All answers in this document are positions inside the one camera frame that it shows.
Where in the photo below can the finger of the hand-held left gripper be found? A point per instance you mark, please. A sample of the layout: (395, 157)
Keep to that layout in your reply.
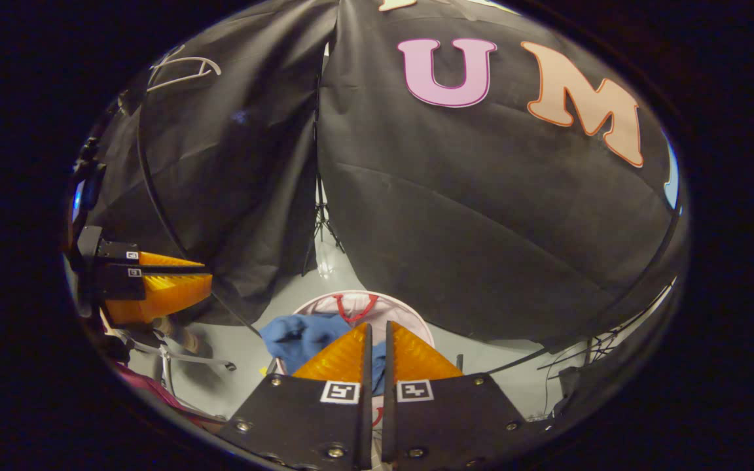
(122, 282)
(118, 252)

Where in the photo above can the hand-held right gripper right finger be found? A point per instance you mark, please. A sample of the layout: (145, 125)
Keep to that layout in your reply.
(388, 405)

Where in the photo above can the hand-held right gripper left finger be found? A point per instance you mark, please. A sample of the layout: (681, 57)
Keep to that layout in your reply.
(366, 392)

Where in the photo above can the pink laundry hamper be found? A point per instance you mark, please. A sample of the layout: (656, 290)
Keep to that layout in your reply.
(390, 307)

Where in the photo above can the white plastic hanger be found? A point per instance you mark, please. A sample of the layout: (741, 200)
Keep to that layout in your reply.
(194, 59)

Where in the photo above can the tan furry object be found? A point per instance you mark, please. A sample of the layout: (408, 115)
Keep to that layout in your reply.
(177, 335)

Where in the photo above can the person's maroon clothing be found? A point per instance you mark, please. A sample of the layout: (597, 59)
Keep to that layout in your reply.
(154, 392)

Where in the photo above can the black tripod stand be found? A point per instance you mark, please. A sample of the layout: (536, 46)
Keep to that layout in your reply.
(319, 222)

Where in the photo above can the black floor box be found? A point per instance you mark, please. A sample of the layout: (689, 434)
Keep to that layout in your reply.
(572, 391)

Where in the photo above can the black backdrop cloth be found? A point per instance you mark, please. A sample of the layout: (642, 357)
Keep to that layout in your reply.
(482, 196)

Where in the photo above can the white metal frame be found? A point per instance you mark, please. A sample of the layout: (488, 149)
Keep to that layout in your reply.
(187, 357)

